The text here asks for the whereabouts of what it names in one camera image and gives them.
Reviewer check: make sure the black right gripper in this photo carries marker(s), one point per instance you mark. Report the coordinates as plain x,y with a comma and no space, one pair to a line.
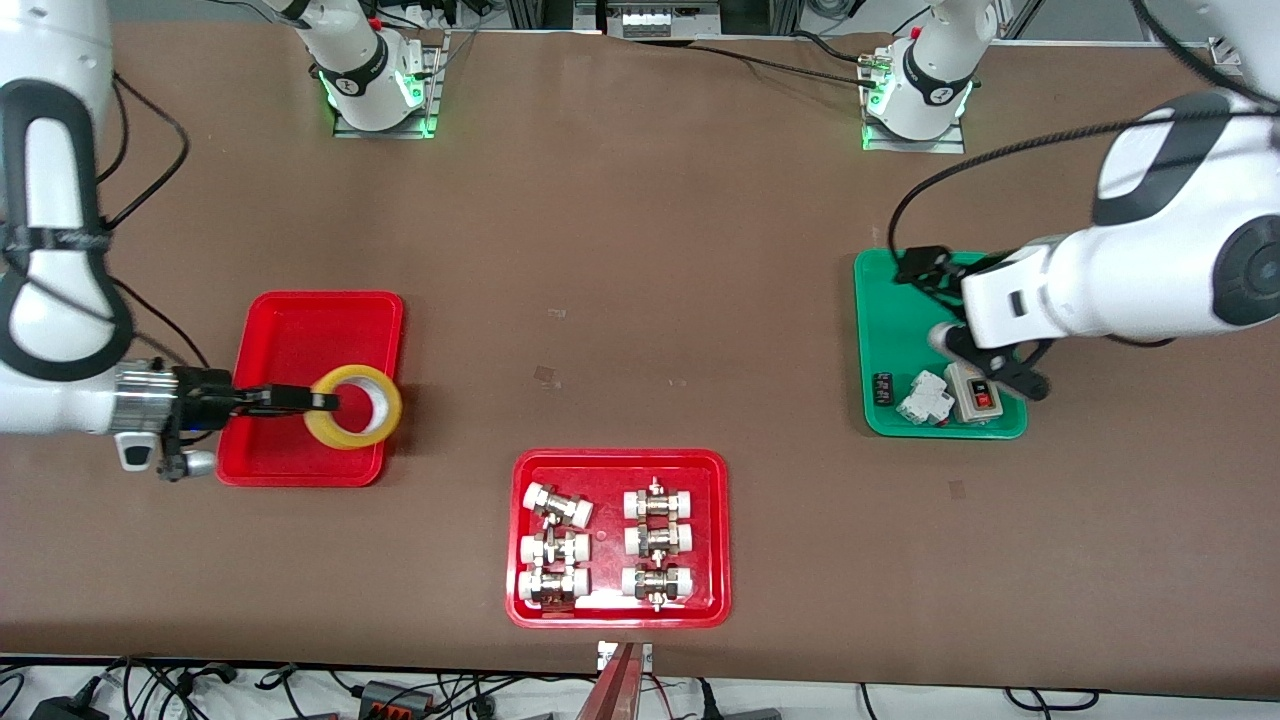
203,394

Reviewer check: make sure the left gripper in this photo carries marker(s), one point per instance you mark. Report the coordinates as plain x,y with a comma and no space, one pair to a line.
926,266

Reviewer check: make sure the yellow tape roll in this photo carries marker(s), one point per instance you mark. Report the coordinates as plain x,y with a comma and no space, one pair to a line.
350,438

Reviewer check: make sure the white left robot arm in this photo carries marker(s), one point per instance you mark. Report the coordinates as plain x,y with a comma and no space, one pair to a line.
1150,280

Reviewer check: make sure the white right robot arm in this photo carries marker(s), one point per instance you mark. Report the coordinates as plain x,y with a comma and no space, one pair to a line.
60,400

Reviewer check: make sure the empty red plastic tray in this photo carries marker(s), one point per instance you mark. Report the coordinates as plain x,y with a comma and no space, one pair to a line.
300,340

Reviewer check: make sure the green plastic tray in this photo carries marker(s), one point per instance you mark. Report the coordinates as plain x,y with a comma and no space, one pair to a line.
900,330

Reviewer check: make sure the red tray holding valves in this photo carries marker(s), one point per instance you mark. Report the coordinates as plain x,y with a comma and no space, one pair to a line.
610,470

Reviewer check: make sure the white circuit breaker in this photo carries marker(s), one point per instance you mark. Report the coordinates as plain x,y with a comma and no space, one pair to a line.
925,398

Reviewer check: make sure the small black terminal block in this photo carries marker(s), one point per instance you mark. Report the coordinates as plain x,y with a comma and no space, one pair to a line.
883,390

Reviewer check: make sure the brass valve with white ends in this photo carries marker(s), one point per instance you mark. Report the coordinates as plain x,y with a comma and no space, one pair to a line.
657,583
558,505
555,549
658,503
658,540
553,585

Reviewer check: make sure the black orange power box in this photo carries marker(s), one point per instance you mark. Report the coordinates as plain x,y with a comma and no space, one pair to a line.
395,698

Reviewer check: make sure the black power adapter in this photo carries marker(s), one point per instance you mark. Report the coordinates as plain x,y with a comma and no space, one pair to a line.
70,710

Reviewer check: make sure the white terminal block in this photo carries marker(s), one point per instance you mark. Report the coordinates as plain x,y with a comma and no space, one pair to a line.
645,22

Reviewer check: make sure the white power strip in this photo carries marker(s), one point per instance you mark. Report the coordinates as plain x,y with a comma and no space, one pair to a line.
425,15

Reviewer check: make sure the red metal bar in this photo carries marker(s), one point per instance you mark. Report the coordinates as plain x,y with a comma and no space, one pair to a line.
612,695

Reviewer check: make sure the black plug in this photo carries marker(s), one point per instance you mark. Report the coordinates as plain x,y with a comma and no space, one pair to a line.
710,700

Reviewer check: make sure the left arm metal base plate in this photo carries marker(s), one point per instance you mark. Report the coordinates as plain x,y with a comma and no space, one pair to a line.
915,146

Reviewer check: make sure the grey push button switch box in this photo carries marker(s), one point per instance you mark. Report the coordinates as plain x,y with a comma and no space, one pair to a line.
975,410

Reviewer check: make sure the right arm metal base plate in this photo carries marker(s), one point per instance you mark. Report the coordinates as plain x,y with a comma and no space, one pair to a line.
385,133

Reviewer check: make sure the short aluminium rail end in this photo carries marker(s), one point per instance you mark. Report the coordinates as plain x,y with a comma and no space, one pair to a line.
1225,55

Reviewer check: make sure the small silver metal bracket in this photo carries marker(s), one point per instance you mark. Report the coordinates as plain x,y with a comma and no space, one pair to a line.
645,655

